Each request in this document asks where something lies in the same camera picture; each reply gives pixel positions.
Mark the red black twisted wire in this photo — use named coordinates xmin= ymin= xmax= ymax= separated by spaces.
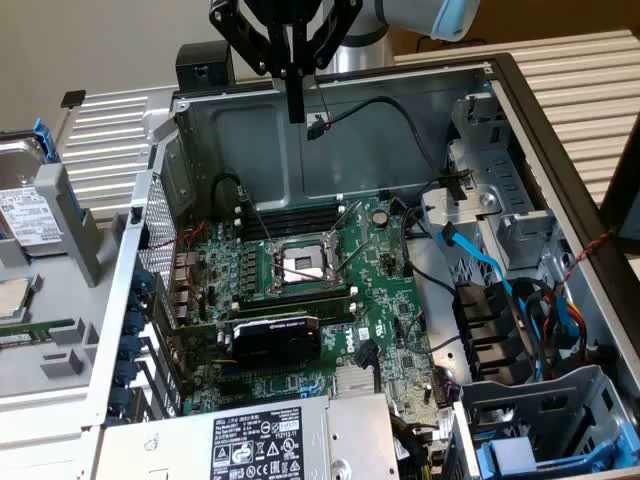
xmin=553 ymin=228 xmax=622 ymax=292

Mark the CPU socket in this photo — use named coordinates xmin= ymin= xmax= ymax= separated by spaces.
xmin=267 ymin=235 xmax=346 ymax=296

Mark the black SATA wire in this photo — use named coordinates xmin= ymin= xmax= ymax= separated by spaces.
xmin=353 ymin=339 xmax=379 ymax=397

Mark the black graphics card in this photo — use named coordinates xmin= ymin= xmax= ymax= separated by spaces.
xmin=167 ymin=310 xmax=324 ymax=371

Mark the brown cardboard box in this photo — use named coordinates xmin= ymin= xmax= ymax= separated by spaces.
xmin=387 ymin=0 xmax=640 ymax=55

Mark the black RAM slot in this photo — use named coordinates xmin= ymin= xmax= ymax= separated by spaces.
xmin=239 ymin=214 xmax=344 ymax=240
xmin=238 ymin=202 xmax=346 ymax=226

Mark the grey metal disk bay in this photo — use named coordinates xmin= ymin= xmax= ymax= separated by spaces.
xmin=452 ymin=363 xmax=640 ymax=480

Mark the black fan shroud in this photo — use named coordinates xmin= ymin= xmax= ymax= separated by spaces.
xmin=452 ymin=281 xmax=534 ymax=386

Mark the red yellow power wire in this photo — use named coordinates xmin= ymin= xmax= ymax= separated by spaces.
xmin=562 ymin=299 xmax=591 ymax=374

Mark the looped black wire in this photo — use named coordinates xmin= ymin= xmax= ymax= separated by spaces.
xmin=211 ymin=172 xmax=251 ymax=221

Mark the green Dell motherboard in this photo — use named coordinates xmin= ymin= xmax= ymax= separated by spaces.
xmin=169 ymin=193 xmax=454 ymax=451

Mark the hard disk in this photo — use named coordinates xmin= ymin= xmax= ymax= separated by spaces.
xmin=0 ymin=118 xmax=69 ymax=259

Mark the empty blue disk carrier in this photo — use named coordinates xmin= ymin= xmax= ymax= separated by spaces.
xmin=474 ymin=418 xmax=640 ymax=477

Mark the open PC case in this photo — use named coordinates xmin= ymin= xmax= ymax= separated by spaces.
xmin=82 ymin=52 xmax=640 ymax=480

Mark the silver CPU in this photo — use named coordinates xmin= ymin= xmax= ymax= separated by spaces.
xmin=0 ymin=276 xmax=35 ymax=322

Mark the dark brown panel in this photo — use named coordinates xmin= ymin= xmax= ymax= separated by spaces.
xmin=598 ymin=113 xmax=640 ymax=251

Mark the curved black wire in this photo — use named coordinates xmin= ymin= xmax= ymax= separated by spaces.
xmin=398 ymin=198 xmax=459 ymax=297

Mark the grey parts rack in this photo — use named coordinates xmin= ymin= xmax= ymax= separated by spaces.
xmin=0 ymin=162 xmax=137 ymax=401

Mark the braided power cable bundle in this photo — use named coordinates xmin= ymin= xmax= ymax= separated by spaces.
xmin=389 ymin=414 xmax=444 ymax=480

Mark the silver chipset heatsink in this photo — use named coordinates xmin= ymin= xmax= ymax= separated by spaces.
xmin=332 ymin=366 xmax=377 ymax=400

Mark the metal locking lever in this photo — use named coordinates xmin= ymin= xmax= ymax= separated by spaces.
xmin=329 ymin=234 xmax=374 ymax=281
xmin=237 ymin=184 xmax=275 ymax=247

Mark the blue disk data wire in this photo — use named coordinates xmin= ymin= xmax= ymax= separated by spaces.
xmin=524 ymin=292 xmax=574 ymax=366

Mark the silver metal drive cage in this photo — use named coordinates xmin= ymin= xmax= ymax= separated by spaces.
xmin=418 ymin=92 xmax=574 ymax=281

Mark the black box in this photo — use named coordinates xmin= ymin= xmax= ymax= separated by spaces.
xmin=174 ymin=42 xmax=237 ymax=95

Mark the installed green RAM stick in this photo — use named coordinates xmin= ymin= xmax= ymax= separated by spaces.
xmin=233 ymin=292 xmax=354 ymax=316

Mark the thin black red wire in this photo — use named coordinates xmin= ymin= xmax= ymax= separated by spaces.
xmin=314 ymin=79 xmax=334 ymax=130

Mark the grey power supply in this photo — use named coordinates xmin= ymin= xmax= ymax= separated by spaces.
xmin=97 ymin=392 xmax=401 ymax=480

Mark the flat light blue SATA wire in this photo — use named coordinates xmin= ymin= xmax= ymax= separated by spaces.
xmin=436 ymin=221 xmax=526 ymax=314

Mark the metal socket cover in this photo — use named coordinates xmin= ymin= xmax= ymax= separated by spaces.
xmin=324 ymin=199 xmax=372 ymax=251

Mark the black wire with connector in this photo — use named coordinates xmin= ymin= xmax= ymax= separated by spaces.
xmin=305 ymin=95 xmax=454 ymax=182

